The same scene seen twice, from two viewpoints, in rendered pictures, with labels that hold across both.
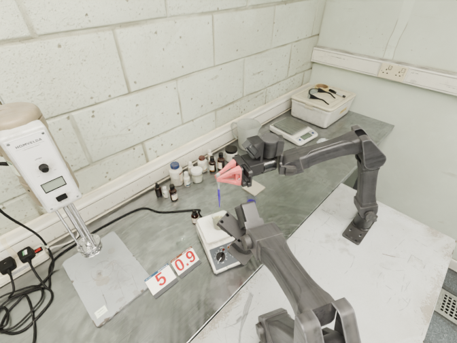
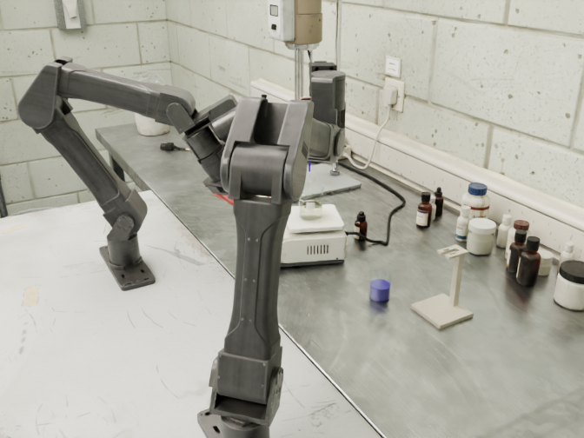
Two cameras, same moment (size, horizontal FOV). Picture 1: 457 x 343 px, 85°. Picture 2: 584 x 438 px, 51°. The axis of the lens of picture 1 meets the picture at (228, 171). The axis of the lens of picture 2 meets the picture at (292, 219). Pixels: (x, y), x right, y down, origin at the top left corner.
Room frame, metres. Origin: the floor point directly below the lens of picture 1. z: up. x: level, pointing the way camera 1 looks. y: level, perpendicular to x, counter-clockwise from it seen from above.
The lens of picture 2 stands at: (0.89, -1.12, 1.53)
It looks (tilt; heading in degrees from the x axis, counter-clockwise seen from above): 25 degrees down; 107
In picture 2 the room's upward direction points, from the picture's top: straight up
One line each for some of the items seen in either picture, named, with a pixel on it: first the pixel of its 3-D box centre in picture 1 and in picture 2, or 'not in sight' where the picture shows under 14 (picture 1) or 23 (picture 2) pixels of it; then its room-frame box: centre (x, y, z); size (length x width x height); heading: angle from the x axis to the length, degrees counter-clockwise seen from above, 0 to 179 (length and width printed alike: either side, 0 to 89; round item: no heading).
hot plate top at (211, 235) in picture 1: (216, 226); (312, 217); (0.59, 0.04, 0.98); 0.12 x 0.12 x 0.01; 24
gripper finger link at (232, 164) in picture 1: (230, 175); not in sight; (0.59, -0.01, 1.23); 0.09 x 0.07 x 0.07; 114
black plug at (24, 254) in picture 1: (26, 256); not in sight; (0.48, 0.71, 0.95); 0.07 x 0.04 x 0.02; 45
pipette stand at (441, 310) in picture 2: (254, 178); (444, 282); (0.88, -0.12, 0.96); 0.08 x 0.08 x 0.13; 46
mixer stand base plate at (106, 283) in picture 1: (106, 272); (298, 182); (0.45, 0.43, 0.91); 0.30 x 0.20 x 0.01; 45
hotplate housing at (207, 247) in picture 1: (219, 238); (300, 236); (0.56, 0.03, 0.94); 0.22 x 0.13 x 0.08; 24
